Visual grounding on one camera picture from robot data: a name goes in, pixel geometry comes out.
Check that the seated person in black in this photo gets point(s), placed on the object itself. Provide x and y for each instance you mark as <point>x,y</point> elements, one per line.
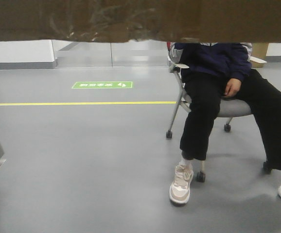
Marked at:
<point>217,71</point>

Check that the brown cardboard carton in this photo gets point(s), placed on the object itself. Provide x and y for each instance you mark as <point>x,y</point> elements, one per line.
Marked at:
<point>124,20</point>

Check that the grey wheeled office chair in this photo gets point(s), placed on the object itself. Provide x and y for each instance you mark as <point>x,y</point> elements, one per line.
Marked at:
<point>229,108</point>

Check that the green floor sign sticker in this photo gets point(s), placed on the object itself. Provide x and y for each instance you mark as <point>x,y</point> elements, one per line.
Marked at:
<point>103,85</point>

